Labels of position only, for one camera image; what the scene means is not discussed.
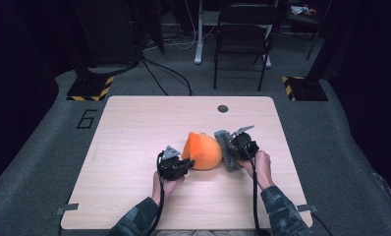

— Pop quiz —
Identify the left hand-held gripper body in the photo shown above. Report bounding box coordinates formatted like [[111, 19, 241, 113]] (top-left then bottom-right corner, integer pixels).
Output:
[[157, 145, 189, 181]]

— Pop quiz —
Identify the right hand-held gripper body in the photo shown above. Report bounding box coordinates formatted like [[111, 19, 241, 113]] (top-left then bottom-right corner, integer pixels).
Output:
[[230, 125, 260, 161]]

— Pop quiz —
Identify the orange plush toy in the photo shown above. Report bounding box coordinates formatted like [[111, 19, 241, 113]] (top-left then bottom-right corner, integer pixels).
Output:
[[181, 131, 223, 171]]

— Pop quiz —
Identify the person's left hand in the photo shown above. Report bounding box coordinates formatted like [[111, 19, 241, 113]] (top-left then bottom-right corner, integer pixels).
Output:
[[151, 171, 187, 206]]

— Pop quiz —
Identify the person's right hand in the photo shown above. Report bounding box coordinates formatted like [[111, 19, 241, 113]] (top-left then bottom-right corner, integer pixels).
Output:
[[239, 149, 276, 191]]

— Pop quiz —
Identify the black yellow striped stand base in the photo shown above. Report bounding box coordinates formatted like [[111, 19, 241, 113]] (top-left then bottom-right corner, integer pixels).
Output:
[[281, 76, 329, 102], [66, 75, 115, 102]]

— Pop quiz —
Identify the grey tape strip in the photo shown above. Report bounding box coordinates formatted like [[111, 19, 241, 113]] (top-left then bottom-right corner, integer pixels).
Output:
[[55, 203, 80, 215], [296, 204, 318, 213]]

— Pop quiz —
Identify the black folding chair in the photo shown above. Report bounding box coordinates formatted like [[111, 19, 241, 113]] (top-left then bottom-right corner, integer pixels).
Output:
[[212, 2, 281, 92]]

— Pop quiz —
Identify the white desk leg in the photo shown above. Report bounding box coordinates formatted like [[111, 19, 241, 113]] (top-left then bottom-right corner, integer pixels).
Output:
[[194, 0, 205, 65]]

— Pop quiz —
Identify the dark side table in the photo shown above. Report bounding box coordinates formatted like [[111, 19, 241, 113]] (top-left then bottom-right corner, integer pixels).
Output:
[[286, 0, 332, 61]]

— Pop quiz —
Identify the dark curtain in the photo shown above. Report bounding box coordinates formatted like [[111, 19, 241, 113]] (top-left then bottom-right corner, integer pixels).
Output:
[[0, 0, 60, 195], [327, 0, 391, 210]]

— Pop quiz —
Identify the small orange white object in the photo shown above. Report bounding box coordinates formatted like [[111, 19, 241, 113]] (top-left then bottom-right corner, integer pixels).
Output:
[[291, 4, 317, 17]]

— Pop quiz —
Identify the dark cabinet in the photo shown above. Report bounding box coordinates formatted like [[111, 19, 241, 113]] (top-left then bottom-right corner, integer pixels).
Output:
[[75, 0, 142, 67]]

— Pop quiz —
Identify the left hand-held gripper cable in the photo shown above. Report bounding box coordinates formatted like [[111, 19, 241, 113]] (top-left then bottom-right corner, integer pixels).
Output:
[[147, 151, 167, 236]]

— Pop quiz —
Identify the hand-held gripper cable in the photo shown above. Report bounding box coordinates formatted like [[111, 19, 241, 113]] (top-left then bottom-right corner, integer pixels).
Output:
[[245, 147, 264, 236], [147, 151, 167, 236]]

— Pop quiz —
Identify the right hand-held gripper cable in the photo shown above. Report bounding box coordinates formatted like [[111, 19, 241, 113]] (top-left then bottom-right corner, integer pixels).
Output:
[[245, 147, 264, 236]]

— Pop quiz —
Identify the black floor cable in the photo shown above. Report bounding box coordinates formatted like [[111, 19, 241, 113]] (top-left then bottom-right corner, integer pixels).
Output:
[[143, 58, 195, 96], [140, 58, 169, 96]]

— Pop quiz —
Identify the white floor cable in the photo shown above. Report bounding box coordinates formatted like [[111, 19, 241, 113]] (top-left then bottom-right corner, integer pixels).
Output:
[[143, 0, 217, 52]]

